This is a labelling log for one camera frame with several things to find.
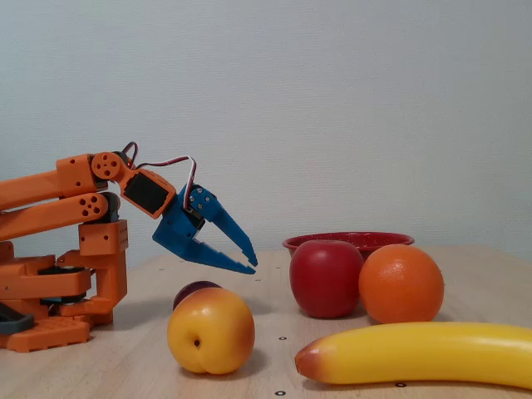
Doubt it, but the yellow orange peach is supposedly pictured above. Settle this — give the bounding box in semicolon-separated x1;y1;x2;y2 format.
166;287;256;375

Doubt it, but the yellow banana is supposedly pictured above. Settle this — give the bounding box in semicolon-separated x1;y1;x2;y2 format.
294;321;532;391

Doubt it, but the orange robot base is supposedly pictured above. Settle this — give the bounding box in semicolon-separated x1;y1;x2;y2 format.
0;240;92;354

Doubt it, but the red speckled bowl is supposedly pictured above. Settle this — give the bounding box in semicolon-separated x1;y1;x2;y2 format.
282;231;416;261

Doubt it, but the red apple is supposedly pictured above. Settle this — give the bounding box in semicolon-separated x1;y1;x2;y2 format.
289;239;365;319

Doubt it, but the dark grey table clamp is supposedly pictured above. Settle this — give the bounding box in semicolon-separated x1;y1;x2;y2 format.
0;302;35;336

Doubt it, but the orange fruit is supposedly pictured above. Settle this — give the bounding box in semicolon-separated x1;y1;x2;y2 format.
358;244;446;325

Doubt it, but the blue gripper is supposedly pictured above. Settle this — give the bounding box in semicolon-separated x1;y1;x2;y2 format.
152;185;259;276

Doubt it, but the dark purple plum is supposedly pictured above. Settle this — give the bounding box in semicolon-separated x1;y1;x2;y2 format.
172;280;224;311

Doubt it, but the red white black servo cable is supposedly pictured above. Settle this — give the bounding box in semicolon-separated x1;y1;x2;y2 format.
121;141;198;209

